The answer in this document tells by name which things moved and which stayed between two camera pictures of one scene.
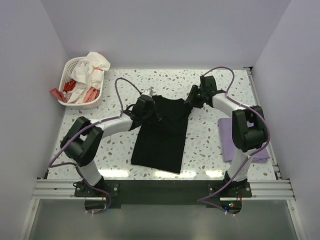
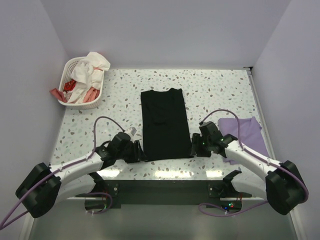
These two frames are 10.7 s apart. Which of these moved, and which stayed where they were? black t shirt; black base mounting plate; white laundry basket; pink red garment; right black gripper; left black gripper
Moved: left black gripper; right black gripper; black t shirt
Stayed: black base mounting plate; pink red garment; white laundry basket
